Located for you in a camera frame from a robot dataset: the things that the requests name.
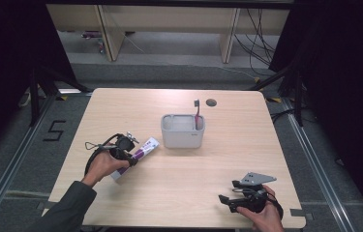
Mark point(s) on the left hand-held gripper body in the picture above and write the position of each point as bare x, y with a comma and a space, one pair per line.
124, 143

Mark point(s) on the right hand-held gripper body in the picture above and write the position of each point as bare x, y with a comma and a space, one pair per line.
256, 179

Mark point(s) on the white and purple toothpaste tube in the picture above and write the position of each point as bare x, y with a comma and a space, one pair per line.
147, 146

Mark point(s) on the grey toothbrush holder box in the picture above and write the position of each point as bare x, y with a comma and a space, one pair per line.
182, 137

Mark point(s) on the pink toothbrush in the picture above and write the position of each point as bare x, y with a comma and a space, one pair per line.
197, 111

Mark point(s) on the person's left hand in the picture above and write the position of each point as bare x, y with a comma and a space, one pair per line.
103, 166

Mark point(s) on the person's right hand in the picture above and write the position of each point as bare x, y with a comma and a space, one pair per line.
271, 220

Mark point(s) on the black metal stand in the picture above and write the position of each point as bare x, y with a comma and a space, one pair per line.
34, 96
298, 96

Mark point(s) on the light wooden desk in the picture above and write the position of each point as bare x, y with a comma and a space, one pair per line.
169, 19

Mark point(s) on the black curtain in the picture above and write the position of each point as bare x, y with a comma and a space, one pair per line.
347, 80
8, 64

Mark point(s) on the aluminium floor rail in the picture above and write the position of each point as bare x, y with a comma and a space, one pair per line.
314, 164
11, 164

